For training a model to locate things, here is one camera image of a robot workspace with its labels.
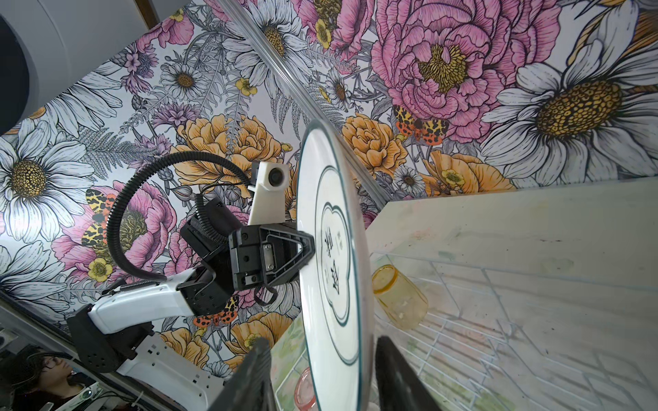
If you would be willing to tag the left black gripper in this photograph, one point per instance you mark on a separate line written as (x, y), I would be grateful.
(236, 257)

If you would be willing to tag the amber glass cup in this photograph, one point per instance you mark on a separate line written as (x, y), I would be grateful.
(401, 300)

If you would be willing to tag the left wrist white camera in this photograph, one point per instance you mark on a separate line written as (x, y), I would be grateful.
(268, 185)

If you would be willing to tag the aluminium corner post left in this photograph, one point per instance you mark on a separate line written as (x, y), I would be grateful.
(282, 70)

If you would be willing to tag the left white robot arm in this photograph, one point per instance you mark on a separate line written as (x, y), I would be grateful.
(116, 334)

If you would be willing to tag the person with glasses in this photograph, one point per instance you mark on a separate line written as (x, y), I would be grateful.
(38, 379)

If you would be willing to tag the white wire dish rack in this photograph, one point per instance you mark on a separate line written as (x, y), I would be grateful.
(490, 339)

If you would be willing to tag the pink glass cup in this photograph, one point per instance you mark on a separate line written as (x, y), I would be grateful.
(304, 393)

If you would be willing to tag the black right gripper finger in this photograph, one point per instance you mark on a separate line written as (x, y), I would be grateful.
(398, 386)

